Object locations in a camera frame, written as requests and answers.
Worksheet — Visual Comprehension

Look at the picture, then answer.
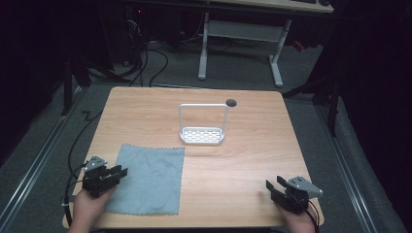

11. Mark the white-legged desk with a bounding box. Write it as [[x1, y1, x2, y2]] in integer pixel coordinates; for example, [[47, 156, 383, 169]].
[[197, 0, 335, 88]]

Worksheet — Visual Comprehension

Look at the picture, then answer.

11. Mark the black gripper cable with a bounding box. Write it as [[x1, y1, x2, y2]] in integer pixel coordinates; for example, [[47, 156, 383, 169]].
[[60, 110, 104, 227], [304, 199, 322, 233]]

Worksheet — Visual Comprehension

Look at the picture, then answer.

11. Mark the black metal stand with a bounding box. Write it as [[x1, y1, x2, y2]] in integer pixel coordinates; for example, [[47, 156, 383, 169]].
[[281, 48, 344, 138], [59, 48, 132, 117]]

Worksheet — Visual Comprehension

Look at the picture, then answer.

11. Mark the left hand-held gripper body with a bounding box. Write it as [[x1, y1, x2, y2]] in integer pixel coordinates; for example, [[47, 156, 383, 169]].
[[81, 155, 119, 199]]

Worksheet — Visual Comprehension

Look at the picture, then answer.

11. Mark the white rack with handle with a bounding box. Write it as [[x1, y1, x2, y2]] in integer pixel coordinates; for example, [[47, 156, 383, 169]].
[[178, 103, 230, 147]]

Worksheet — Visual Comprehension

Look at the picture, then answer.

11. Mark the black floor cable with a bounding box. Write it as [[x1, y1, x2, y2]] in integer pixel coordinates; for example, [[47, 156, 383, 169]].
[[127, 40, 170, 88]]

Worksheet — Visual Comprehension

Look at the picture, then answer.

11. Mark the dark computer tower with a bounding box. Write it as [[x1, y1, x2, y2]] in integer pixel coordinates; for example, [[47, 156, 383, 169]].
[[122, 4, 145, 67]]

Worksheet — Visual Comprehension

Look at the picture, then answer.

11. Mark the blue-grey cloth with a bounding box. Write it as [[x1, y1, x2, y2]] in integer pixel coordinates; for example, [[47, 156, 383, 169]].
[[104, 143, 186, 216]]

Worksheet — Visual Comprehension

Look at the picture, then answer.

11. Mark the metal floor rail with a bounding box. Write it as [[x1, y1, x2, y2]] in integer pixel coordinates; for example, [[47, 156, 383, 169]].
[[315, 105, 380, 233], [0, 86, 86, 229]]

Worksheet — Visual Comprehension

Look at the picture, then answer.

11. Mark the person's right hand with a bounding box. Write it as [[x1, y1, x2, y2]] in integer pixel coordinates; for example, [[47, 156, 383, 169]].
[[274, 201, 321, 233]]

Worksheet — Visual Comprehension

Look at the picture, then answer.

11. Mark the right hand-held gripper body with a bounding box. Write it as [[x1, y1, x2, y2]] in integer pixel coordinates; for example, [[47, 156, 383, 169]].
[[271, 175, 325, 215]]

